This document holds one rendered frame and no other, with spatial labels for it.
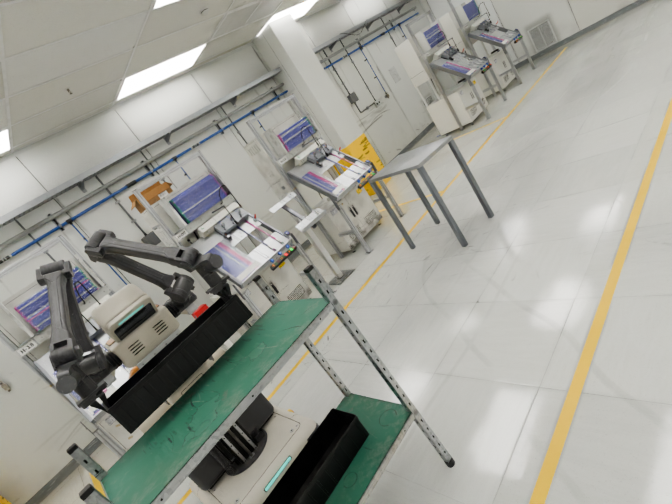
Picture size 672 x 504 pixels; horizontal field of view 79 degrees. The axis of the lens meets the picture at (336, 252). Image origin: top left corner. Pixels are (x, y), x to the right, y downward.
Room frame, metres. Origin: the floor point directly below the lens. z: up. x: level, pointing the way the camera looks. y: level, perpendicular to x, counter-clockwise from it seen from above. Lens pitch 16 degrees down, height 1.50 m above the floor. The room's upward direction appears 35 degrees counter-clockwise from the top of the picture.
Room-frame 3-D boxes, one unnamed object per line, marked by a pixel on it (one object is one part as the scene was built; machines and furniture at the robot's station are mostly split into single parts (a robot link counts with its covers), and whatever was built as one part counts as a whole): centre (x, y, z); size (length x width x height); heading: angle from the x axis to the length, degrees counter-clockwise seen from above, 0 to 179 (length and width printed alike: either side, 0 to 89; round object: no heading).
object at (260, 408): (2.04, 1.08, 0.59); 0.55 x 0.34 x 0.83; 124
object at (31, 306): (3.43, 2.14, 0.95); 1.35 x 0.82 x 1.90; 34
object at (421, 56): (7.06, -3.20, 0.95); 1.36 x 0.82 x 1.90; 34
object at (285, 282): (4.23, 0.92, 0.31); 0.70 x 0.65 x 0.62; 124
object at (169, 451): (1.33, 0.59, 0.55); 0.91 x 0.46 x 1.10; 124
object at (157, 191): (4.35, 1.06, 1.82); 0.68 x 0.30 x 0.20; 124
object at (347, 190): (4.90, -0.39, 0.65); 1.01 x 0.73 x 1.29; 34
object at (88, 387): (1.33, 0.94, 1.21); 0.10 x 0.07 x 0.07; 124
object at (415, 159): (3.47, -0.96, 0.40); 0.70 x 0.45 x 0.80; 24
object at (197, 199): (4.16, 0.81, 1.52); 0.51 x 0.13 x 0.27; 124
